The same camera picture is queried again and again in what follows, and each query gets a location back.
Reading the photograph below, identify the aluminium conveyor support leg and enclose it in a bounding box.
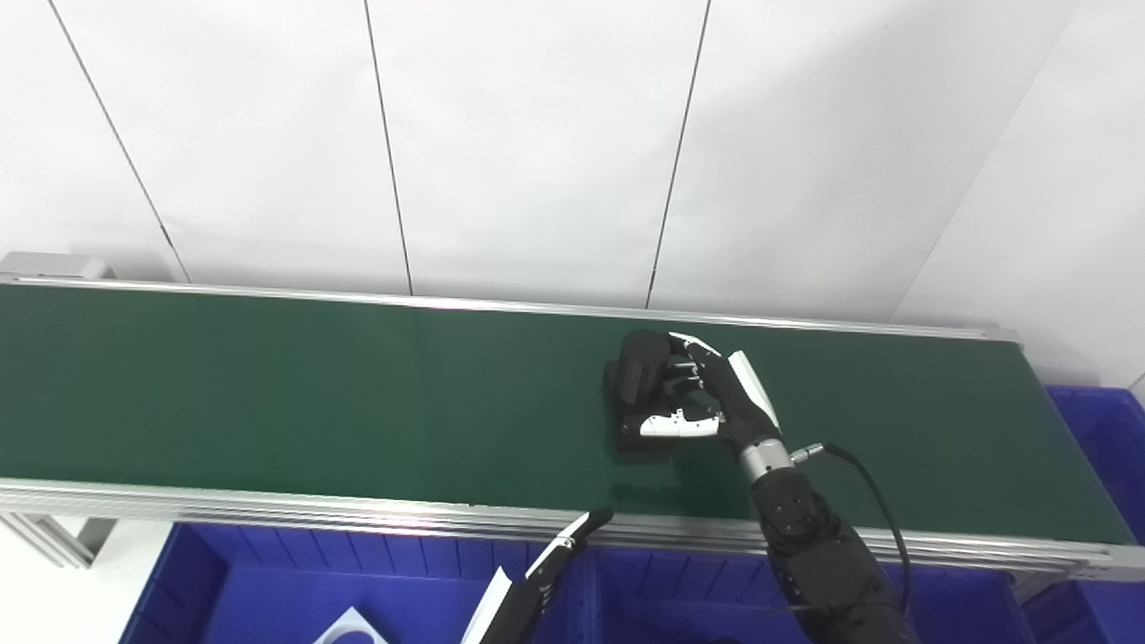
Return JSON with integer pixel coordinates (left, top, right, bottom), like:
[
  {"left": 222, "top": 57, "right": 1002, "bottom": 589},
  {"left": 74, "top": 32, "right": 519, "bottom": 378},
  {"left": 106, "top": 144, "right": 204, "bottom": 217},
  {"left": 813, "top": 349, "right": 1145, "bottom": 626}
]
[{"left": 0, "top": 513, "right": 119, "bottom": 570}]

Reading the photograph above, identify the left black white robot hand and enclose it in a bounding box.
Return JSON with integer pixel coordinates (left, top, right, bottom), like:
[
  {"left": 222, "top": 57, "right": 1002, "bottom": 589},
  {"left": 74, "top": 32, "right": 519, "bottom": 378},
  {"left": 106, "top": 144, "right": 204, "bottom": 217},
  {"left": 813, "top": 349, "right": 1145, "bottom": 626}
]
[{"left": 461, "top": 507, "right": 616, "bottom": 644}]

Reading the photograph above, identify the green conveyor belt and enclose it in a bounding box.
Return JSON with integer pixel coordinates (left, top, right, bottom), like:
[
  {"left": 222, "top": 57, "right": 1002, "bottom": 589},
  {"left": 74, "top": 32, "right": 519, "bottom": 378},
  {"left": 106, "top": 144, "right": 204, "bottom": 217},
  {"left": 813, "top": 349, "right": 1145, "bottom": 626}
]
[
  {"left": 0, "top": 284, "right": 1137, "bottom": 546},
  {"left": 0, "top": 253, "right": 1145, "bottom": 584}
]

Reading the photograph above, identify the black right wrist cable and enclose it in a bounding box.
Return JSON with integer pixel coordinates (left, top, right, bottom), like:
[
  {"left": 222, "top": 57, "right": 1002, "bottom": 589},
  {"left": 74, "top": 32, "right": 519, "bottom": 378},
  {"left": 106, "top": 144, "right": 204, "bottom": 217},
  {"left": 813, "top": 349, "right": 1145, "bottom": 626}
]
[{"left": 792, "top": 441, "right": 914, "bottom": 618}]

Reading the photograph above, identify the black cylinder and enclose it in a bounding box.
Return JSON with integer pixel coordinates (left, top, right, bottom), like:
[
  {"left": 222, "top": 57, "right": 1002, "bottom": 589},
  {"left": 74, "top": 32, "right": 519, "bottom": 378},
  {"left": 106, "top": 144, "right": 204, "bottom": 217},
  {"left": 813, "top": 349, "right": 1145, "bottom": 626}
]
[{"left": 604, "top": 329, "right": 708, "bottom": 453}]

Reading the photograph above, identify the blue plastic bin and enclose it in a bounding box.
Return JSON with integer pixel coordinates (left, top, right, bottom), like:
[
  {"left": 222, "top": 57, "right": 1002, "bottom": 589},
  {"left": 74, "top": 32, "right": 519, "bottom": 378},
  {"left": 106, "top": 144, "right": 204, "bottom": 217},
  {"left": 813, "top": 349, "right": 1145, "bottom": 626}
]
[
  {"left": 1020, "top": 386, "right": 1145, "bottom": 644},
  {"left": 572, "top": 544, "right": 1030, "bottom": 644},
  {"left": 121, "top": 523, "right": 591, "bottom": 644}
]

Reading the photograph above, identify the white flat part with hole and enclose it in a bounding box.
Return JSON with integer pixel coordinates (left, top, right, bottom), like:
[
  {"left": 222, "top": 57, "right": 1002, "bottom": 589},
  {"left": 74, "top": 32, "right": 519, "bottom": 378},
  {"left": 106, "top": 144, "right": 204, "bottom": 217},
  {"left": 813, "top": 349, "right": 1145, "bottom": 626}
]
[{"left": 313, "top": 606, "right": 390, "bottom": 644}]

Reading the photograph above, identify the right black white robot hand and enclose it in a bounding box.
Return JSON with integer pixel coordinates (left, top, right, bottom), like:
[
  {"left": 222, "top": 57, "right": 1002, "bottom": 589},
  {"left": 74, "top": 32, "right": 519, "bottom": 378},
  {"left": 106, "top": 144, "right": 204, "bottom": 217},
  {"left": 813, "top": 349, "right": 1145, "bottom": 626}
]
[{"left": 620, "top": 331, "right": 785, "bottom": 463}]

